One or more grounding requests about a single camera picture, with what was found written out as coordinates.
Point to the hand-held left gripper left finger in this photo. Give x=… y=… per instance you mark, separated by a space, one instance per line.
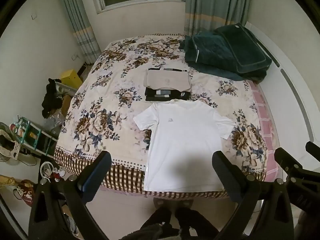
x=88 y=183

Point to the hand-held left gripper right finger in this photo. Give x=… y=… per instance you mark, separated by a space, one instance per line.
x=226 y=180

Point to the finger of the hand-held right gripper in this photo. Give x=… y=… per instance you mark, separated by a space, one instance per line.
x=313 y=149
x=287 y=162

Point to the white t-shirt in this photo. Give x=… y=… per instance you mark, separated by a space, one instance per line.
x=180 y=150

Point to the pink striped sheet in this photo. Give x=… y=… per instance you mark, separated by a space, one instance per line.
x=265 y=125

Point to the grey slipper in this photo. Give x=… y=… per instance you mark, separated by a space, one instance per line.
x=186 y=203
x=162 y=202

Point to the red patterned bag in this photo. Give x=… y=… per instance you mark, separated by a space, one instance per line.
x=25 y=192

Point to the clear plastic bag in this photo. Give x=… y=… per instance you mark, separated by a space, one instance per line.
x=55 y=122

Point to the teal storage shelf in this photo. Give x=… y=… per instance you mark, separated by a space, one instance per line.
x=37 y=135

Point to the white bed headboard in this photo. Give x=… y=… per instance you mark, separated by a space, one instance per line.
x=295 y=62

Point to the white floor fan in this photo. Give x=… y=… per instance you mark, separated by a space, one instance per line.
x=7 y=145

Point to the black clothing heap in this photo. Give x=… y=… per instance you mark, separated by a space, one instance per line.
x=51 y=100

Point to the floral bed sheet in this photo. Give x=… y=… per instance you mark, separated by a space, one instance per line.
x=107 y=80

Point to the yellow box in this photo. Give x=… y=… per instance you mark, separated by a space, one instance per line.
x=71 y=78

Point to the black folded garment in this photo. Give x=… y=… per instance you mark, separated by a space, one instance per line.
x=153 y=95

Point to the beige folded garment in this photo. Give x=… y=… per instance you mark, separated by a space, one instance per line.
x=166 y=81

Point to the dark green pillow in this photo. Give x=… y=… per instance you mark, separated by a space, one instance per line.
x=245 y=47

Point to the dark green quilt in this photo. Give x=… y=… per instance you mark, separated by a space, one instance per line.
x=207 y=55

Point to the green curtain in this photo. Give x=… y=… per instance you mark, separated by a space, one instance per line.
x=80 y=25
x=212 y=2

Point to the white wall socket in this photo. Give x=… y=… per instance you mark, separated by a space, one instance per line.
x=34 y=16
x=75 y=57

